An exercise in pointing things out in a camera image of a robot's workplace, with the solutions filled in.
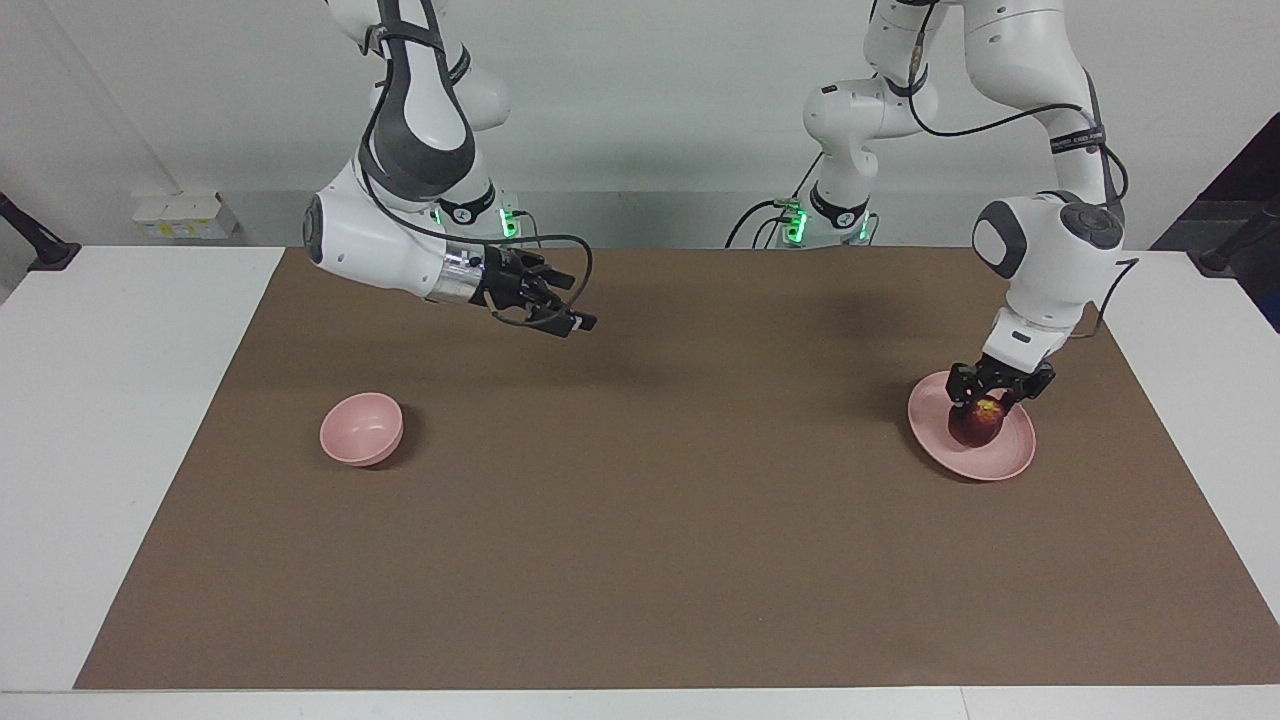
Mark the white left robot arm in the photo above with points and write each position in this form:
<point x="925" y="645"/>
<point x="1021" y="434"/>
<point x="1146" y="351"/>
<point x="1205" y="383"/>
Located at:
<point x="1045" y="250"/>

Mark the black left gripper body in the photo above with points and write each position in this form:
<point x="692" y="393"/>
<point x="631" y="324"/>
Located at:
<point x="1000" y="378"/>

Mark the black stand foot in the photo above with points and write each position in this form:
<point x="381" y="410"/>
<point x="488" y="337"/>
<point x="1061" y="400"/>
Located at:
<point x="45" y="245"/>

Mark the pink plate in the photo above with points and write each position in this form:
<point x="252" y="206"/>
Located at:
<point x="990" y="455"/>

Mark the brown table mat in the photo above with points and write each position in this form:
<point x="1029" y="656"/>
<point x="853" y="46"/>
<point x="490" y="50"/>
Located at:
<point x="640" y="520"/>

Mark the black stand leg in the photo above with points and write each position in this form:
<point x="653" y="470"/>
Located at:
<point x="1240" y="240"/>

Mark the white power strip box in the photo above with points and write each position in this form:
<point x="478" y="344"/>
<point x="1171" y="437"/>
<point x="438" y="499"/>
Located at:
<point x="185" y="216"/>

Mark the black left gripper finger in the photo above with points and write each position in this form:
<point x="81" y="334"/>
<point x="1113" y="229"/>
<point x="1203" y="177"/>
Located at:
<point x="958" y="392"/>
<point x="1012" y="400"/>

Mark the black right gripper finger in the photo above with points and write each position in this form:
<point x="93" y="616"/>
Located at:
<point x="570" y="320"/>
<point x="555" y="277"/>

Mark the dark panel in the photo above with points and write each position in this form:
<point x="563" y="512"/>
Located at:
<point x="1240" y="170"/>

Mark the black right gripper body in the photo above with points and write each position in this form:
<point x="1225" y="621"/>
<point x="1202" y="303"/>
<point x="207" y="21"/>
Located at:
<point x="505" y="282"/>

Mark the pink bowl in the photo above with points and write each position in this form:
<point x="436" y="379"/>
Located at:
<point x="358" y="430"/>

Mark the dark red apple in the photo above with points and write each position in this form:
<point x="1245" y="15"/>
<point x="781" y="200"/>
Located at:
<point x="975" y="428"/>

